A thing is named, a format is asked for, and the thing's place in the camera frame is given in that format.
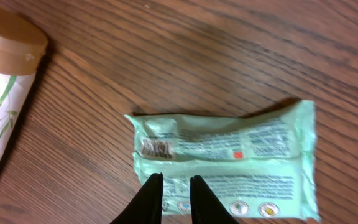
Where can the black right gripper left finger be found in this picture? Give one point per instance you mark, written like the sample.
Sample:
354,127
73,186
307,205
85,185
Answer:
146,206

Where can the white gold tube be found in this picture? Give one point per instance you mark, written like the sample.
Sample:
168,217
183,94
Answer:
22,46

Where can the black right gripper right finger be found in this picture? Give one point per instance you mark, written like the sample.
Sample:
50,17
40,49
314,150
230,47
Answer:
205,206

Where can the teal tissue packet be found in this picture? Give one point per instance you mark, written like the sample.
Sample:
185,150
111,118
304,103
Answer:
260,167

